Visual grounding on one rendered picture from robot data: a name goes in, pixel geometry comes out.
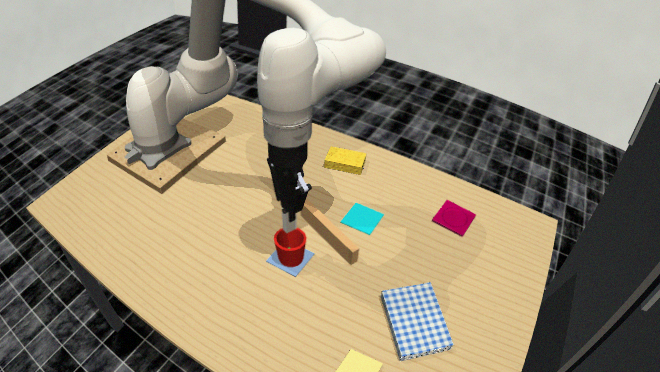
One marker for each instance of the yellow sponge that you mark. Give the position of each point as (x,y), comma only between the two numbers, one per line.
(345,160)

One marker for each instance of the blue and white checkered towel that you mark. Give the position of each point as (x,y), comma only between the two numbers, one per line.
(416,321)

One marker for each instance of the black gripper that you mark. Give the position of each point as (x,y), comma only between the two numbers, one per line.
(289,162)

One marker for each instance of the red cup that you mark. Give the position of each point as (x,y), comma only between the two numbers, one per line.
(294,256)

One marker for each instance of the flat magenta square pad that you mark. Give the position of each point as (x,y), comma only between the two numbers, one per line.
(454,218)

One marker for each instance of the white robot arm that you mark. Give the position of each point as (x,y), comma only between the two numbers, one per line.
(292,77)

